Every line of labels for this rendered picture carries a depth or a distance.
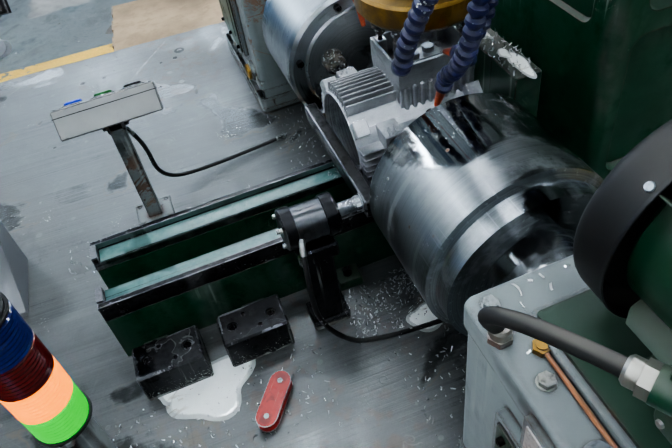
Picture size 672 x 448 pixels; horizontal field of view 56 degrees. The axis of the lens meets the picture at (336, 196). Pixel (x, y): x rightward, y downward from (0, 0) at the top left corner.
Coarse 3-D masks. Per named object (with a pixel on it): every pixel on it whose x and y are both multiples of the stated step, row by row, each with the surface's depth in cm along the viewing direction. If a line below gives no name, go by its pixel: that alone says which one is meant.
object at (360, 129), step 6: (330, 78) 97; (324, 84) 97; (468, 84) 92; (474, 84) 92; (324, 90) 97; (468, 90) 92; (474, 90) 92; (480, 90) 92; (360, 120) 89; (366, 120) 89; (354, 126) 88; (360, 126) 89; (366, 126) 89; (354, 132) 89; (360, 132) 88; (366, 132) 89; (354, 138) 90; (360, 138) 89
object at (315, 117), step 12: (312, 108) 103; (312, 120) 101; (324, 120) 100; (324, 132) 98; (324, 144) 98; (336, 144) 95; (336, 156) 93; (348, 156) 93; (348, 168) 91; (360, 168) 91; (348, 180) 91; (360, 180) 89; (360, 192) 87; (360, 204) 87
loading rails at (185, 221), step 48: (240, 192) 106; (288, 192) 106; (336, 192) 109; (96, 240) 102; (144, 240) 102; (192, 240) 104; (240, 240) 107; (384, 240) 105; (96, 288) 94; (144, 288) 93; (192, 288) 96; (240, 288) 100; (288, 288) 104; (144, 336) 99
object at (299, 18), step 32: (288, 0) 108; (320, 0) 102; (288, 32) 106; (320, 32) 103; (352, 32) 105; (384, 32) 107; (288, 64) 106; (320, 64) 107; (352, 64) 109; (320, 96) 111
